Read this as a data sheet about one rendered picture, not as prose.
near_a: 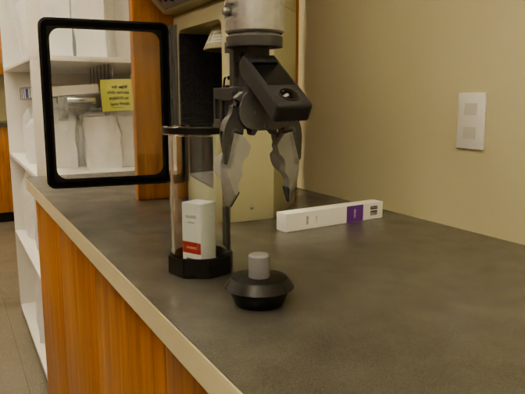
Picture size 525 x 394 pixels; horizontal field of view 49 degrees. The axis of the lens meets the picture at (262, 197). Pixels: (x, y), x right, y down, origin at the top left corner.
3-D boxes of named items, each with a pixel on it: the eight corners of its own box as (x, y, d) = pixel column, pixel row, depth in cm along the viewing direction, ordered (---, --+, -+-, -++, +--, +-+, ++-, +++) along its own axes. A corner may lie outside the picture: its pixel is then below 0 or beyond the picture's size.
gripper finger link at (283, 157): (288, 187, 82) (269, 126, 80) (311, 193, 77) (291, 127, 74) (270, 196, 81) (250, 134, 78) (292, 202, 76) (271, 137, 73)
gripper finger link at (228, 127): (241, 170, 74) (261, 105, 74) (248, 171, 72) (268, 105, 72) (208, 159, 72) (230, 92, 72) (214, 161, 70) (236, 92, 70)
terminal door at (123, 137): (173, 183, 151) (168, 23, 144) (47, 189, 139) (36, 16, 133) (172, 182, 151) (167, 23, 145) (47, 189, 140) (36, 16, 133)
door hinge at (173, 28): (176, 180, 152) (173, 25, 146) (180, 181, 150) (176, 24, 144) (171, 180, 152) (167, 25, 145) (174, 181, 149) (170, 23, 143)
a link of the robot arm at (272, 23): (296, -1, 71) (235, -6, 67) (295, 37, 72) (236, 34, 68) (266, 7, 77) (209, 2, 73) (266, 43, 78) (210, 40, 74)
